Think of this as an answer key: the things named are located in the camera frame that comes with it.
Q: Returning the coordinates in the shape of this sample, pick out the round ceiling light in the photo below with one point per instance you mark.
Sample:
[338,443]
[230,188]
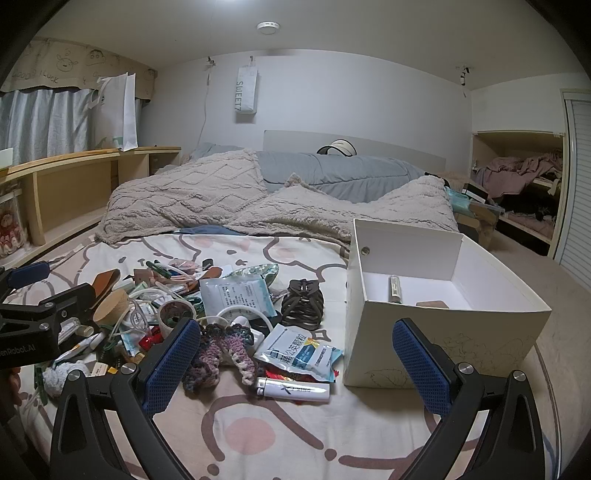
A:
[268,26]

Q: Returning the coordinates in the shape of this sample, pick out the stacked boxes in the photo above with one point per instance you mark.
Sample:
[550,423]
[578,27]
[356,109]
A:
[475,207]

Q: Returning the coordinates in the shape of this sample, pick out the grey pillow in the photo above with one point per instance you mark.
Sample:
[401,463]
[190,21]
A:
[212,151]
[332,177]

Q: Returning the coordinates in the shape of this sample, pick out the round wooden lid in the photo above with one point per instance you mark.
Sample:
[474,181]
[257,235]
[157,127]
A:
[111,309]

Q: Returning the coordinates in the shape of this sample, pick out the hanging white paper bag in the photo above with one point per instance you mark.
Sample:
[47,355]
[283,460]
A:
[246,87]

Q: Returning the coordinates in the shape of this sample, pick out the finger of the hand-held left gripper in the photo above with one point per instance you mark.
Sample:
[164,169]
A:
[69,304]
[28,273]

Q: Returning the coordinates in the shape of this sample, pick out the white louvered door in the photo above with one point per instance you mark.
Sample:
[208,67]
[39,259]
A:
[577,184]

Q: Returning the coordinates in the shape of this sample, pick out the white pen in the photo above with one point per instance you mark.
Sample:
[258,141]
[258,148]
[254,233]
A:
[81,347]

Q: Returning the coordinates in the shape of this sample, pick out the white adhesive tape roll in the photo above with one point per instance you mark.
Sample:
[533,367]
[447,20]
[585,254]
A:
[166,318]

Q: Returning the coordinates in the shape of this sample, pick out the clear storage bin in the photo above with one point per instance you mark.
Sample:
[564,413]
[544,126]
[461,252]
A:
[11,221]

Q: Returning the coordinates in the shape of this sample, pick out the grey headboard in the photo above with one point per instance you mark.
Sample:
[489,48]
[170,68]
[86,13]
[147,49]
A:
[291,141]

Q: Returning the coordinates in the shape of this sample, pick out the wooden closet shelf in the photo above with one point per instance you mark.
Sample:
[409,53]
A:
[480,143]

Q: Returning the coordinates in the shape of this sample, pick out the clear bag with paper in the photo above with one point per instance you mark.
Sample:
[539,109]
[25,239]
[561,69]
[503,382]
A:
[235,295]

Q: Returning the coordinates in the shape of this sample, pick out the sun visor hat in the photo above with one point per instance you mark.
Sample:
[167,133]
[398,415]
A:
[337,147]

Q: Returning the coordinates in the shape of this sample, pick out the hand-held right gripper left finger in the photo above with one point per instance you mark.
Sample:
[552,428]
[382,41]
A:
[168,364]

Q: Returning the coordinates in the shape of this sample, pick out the wooden bedside shelf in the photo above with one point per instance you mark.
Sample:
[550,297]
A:
[55,194]

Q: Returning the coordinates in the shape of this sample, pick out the clear tubing coil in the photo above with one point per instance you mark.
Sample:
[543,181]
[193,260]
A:
[154,295]

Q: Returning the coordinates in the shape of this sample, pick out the beige printed valance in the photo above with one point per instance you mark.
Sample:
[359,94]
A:
[69,64]

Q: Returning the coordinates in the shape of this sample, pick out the white crochet piece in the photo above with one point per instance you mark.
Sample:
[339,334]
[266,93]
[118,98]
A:
[67,376]

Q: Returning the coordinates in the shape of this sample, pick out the brown leather case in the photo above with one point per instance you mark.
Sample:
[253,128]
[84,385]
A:
[105,282]

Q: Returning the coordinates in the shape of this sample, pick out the pink clothes pile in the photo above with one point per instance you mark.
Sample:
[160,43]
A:
[517,168]

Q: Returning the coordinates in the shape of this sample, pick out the cartoon printed bedsheet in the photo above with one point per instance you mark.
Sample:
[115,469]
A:
[277,434]

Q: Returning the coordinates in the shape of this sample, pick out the blue cloth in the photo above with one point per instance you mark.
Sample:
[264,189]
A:
[207,230]

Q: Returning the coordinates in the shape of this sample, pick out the small brown leather pouch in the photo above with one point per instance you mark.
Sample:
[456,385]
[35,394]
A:
[144,278]

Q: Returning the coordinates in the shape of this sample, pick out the red lighter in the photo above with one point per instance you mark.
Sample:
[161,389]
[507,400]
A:
[150,342]

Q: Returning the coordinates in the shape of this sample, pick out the holographic pouch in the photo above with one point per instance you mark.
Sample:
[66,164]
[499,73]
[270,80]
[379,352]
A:
[258,272]

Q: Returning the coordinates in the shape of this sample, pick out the brown flat item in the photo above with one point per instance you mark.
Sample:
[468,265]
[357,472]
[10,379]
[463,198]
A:
[431,304]

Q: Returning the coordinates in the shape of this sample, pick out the beige cosmetic tube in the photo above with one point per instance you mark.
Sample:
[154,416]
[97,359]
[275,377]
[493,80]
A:
[395,288]

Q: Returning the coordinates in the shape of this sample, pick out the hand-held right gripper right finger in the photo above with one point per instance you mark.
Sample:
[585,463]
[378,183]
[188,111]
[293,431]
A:
[420,369]

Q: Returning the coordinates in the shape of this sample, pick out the white storage box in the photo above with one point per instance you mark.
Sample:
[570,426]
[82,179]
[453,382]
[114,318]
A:
[392,341]

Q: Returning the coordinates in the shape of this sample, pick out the beige fuzzy blanket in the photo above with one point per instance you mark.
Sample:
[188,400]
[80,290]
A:
[184,194]

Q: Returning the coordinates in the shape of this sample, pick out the wall hook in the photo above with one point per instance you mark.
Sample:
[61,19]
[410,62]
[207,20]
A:
[464,74]

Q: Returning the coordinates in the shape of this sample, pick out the green plastic clothespin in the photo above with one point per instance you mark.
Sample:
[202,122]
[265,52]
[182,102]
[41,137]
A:
[159,268]
[41,383]

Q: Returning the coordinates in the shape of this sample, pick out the purple crochet piece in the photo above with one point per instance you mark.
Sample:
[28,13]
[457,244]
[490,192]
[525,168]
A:
[217,350]

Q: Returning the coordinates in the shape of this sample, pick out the dark hair claw clip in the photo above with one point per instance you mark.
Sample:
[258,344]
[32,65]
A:
[302,304]

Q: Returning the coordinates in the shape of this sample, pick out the blue white medicine sachet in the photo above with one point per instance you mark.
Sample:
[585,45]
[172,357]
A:
[300,353]

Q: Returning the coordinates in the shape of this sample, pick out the white tote bag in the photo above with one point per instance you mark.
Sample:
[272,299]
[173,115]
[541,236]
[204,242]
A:
[122,115]

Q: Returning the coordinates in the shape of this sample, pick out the grey curtain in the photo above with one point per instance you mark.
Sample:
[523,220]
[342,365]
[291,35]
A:
[46,124]

